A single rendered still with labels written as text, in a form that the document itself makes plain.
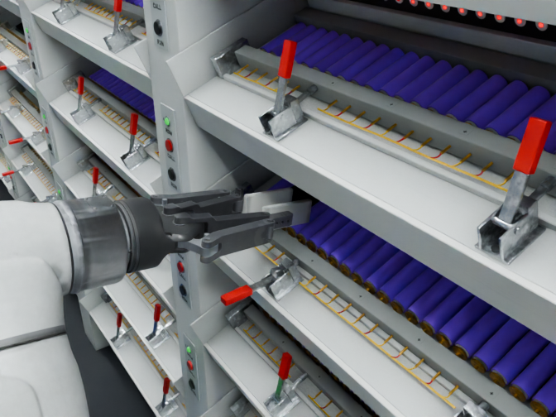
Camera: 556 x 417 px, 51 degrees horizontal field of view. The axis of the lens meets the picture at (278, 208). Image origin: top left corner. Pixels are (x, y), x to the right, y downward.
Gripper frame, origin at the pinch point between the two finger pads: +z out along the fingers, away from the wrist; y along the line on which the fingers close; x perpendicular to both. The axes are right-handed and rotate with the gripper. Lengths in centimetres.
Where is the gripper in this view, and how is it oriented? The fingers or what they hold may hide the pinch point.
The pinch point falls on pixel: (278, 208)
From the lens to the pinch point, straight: 70.7
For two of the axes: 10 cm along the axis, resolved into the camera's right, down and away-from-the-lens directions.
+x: -1.2, 9.1, 3.9
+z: 8.0, -1.5, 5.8
